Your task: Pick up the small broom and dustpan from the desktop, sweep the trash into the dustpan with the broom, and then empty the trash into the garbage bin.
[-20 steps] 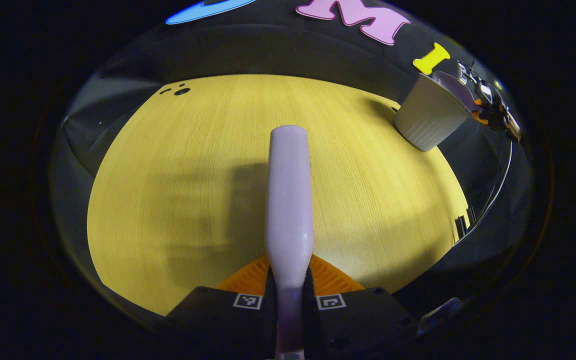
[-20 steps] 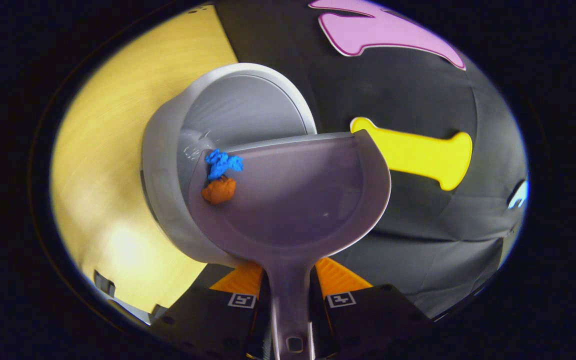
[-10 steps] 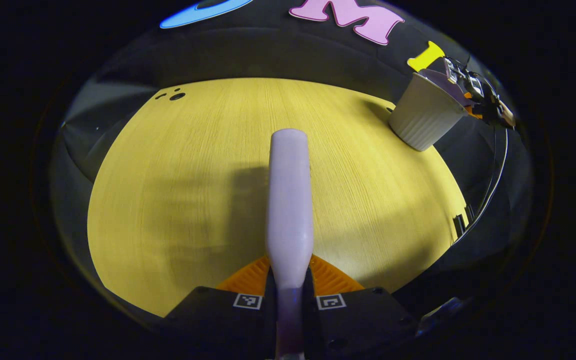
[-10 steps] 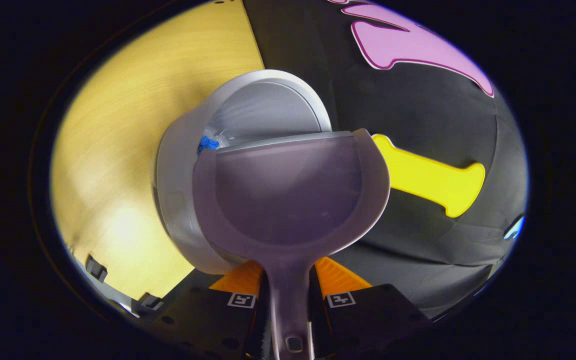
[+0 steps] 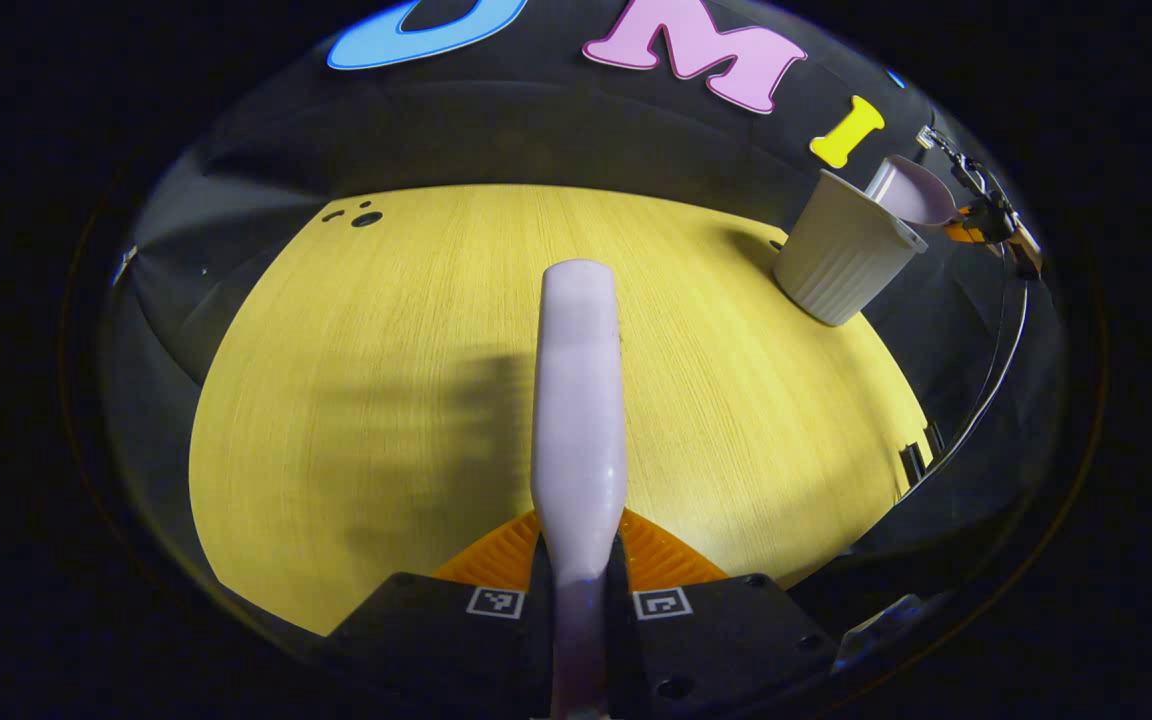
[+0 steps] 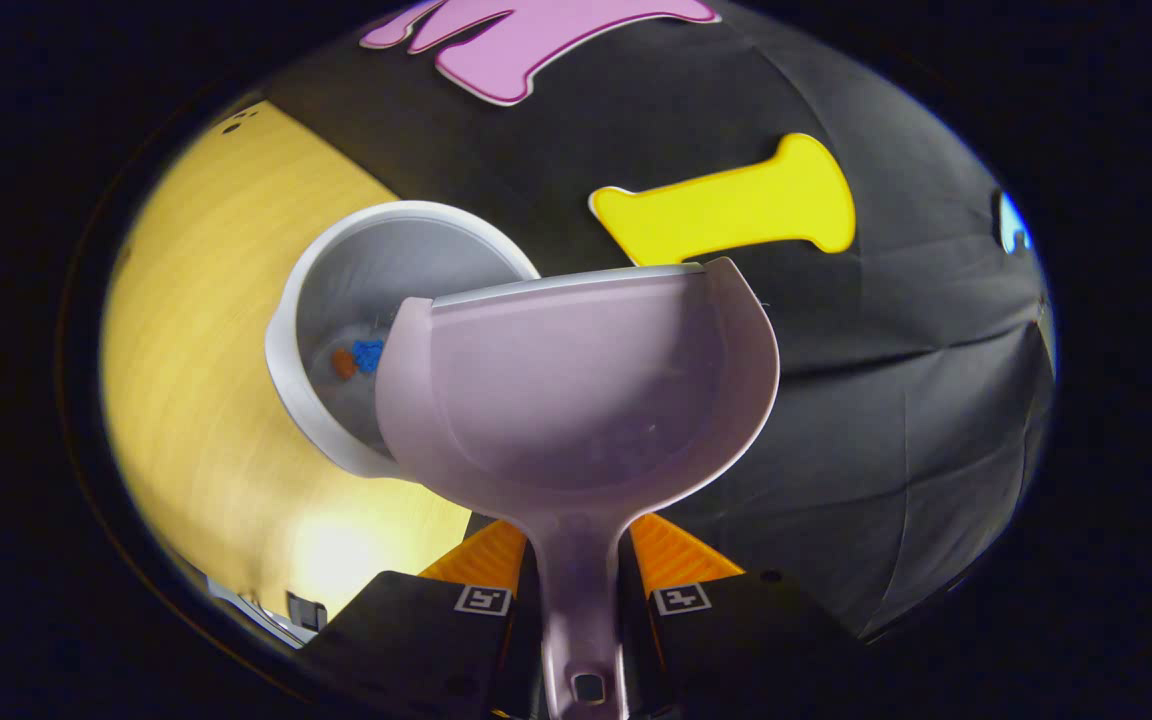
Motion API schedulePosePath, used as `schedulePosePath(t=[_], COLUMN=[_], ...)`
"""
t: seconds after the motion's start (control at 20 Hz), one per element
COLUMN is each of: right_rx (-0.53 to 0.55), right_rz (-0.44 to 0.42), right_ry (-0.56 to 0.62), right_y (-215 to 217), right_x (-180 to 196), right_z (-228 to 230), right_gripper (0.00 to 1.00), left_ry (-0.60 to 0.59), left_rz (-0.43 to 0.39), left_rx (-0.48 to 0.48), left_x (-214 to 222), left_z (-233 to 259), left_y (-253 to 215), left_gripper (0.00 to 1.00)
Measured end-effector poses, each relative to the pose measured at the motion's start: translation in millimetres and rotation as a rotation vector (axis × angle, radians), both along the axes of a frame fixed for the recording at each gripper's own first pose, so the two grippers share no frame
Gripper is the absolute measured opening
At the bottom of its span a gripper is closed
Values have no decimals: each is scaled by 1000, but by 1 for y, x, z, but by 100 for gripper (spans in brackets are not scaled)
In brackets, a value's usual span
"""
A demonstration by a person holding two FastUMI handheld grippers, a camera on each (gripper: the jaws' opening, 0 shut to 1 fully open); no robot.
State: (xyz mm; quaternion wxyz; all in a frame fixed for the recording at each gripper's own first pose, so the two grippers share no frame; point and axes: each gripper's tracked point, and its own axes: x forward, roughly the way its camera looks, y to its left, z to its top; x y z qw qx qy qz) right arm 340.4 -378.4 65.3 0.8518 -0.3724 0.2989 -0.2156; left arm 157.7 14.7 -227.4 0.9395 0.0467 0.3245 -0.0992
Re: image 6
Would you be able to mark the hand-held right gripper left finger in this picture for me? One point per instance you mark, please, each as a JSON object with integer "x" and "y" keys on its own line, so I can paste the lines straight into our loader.
{"x": 416, "y": 640}

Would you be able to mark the orange paper scrap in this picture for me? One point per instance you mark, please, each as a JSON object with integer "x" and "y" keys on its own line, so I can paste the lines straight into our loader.
{"x": 343, "y": 363}

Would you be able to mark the grey ribbed garbage bin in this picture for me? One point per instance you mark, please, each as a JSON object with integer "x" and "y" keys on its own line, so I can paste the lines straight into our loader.
{"x": 386, "y": 260}

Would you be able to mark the blue paper scrap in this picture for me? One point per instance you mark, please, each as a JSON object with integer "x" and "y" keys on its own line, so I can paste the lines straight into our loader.
{"x": 368, "y": 356}

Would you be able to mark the pale pink dustpan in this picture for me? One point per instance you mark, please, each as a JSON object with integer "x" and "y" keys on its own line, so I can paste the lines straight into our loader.
{"x": 586, "y": 390}

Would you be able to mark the black backdrop cloth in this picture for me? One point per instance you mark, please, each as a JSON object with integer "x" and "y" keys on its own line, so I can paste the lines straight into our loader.
{"x": 886, "y": 400}

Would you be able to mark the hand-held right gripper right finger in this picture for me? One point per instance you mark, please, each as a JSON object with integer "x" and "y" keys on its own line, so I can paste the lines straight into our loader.
{"x": 736, "y": 640}

